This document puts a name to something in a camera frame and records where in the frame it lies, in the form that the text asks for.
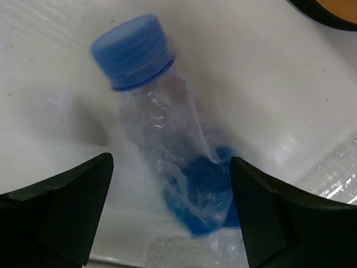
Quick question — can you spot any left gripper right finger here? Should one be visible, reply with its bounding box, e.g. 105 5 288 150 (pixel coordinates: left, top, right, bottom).
230 157 356 267

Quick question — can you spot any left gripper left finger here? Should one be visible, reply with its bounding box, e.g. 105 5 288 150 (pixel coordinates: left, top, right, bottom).
1 152 114 267

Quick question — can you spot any blue label blue cap bottle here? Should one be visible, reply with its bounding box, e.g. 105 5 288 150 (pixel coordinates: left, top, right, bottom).
91 14 248 267

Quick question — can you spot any orange cylindrical bin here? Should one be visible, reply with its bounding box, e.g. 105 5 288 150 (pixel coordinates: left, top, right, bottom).
289 0 356 32

